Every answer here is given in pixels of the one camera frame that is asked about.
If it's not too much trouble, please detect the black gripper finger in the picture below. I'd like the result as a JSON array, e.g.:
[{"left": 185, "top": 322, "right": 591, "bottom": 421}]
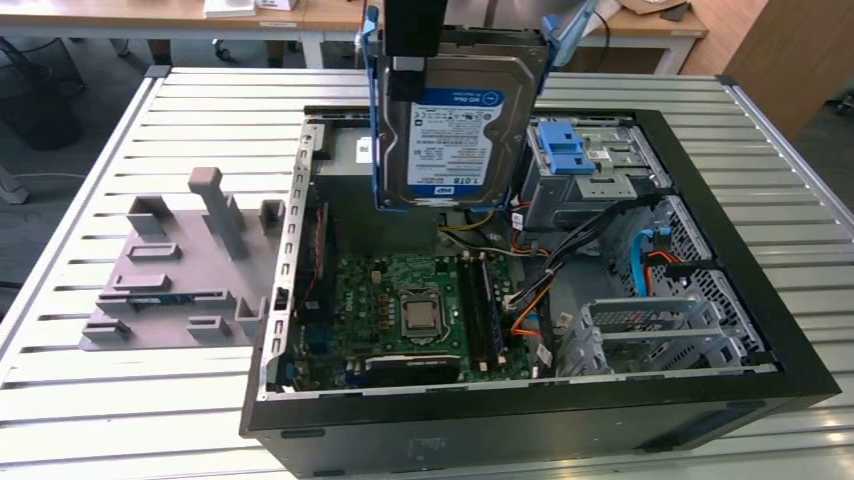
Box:
[{"left": 385, "top": 0, "right": 446, "bottom": 101}]

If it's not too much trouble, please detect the hard disk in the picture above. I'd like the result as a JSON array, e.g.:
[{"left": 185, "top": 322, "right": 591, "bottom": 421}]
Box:
[{"left": 353, "top": 0, "right": 562, "bottom": 214}]

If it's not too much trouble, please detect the silver metal disk bay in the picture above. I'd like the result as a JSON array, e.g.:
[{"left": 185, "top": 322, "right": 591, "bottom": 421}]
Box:
[{"left": 557, "top": 294, "right": 766, "bottom": 379}]

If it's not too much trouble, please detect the blue plastic drive latch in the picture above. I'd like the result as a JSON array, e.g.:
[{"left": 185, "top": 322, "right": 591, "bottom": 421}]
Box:
[{"left": 537, "top": 122, "right": 600, "bottom": 176}]

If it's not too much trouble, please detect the brown cardboard piece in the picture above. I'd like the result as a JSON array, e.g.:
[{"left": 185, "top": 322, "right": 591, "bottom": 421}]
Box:
[{"left": 620, "top": 0, "right": 689, "bottom": 24}]

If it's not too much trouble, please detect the grey power supply unit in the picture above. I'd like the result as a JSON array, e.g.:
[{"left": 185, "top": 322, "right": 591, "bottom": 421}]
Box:
[{"left": 311, "top": 125, "right": 447, "bottom": 256}]

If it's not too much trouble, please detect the grey metal drive cage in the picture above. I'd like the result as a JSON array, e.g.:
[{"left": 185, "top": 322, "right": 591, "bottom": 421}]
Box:
[{"left": 519, "top": 119, "right": 676, "bottom": 234}]

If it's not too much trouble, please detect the green motherboard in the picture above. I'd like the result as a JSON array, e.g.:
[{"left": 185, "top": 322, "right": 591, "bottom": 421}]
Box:
[{"left": 293, "top": 252, "right": 535, "bottom": 391}]

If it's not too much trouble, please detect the wooden cabinet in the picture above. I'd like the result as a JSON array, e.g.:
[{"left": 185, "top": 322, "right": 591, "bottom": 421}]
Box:
[{"left": 680, "top": 0, "right": 854, "bottom": 139}]

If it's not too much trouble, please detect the silver CPU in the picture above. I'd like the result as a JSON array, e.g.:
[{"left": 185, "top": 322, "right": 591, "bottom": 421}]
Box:
[{"left": 399, "top": 298, "right": 442, "bottom": 334}]

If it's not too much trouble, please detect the RAM stick with blue edge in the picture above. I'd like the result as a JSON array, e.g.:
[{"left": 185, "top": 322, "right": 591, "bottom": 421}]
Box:
[{"left": 477, "top": 257, "right": 509, "bottom": 364}]

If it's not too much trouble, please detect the black mesh wastebasket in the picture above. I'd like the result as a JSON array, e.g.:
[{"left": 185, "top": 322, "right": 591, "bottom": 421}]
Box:
[{"left": 0, "top": 37, "right": 88, "bottom": 151}]

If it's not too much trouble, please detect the grey plastic parts rack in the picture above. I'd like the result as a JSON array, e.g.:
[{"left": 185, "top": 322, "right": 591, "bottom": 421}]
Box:
[{"left": 78, "top": 167, "right": 289, "bottom": 354}]

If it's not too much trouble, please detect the black graphics card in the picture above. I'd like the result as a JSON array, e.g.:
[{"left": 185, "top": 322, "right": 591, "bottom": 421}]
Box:
[{"left": 359, "top": 352, "right": 463, "bottom": 387}]

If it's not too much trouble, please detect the white stand foot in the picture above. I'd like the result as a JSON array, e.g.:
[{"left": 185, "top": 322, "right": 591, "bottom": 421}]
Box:
[{"left": 0, "top": 164, "right": 32, "bottom": 206}]

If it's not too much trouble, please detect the black open PC case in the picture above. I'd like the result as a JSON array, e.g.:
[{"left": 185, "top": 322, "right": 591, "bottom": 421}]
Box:
[{"left": 238, "top": 103, "right": 842, "bottom": 479}]

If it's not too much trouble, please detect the wooden desk white frame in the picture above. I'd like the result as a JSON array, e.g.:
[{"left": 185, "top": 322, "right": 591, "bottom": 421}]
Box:
[
  {"left": 0, "top": 0, "right": 309, "bottom": 69},
  {"left": 299, "top": 0, "right": 710, "bottom": 76}
]

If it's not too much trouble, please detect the yellow wire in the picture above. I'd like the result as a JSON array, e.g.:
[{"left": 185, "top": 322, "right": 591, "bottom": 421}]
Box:
[{"left": 437, "top": 209, "right": 502, "bottom": 234}]

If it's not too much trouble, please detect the black cable bundle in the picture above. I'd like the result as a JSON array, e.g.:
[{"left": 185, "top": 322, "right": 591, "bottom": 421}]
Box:
[{"left": 503, "top": 194, "right": 662, "bottom": 311}]

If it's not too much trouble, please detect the blue flat data wire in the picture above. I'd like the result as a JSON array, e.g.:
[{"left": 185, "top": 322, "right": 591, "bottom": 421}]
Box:
[{"left": 626, "top": 224, "right": 676, "bottom": 301}]

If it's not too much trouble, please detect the red orange power wire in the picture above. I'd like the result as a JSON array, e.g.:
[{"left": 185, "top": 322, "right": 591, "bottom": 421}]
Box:
[{"left": 644, "top": 252, "right": 716, "bottom": 281}]

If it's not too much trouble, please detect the orange board wire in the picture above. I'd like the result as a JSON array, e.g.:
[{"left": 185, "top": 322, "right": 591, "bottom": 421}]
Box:
[{"left": 507, "top": 299, "right": 553, "bottom": 346}]

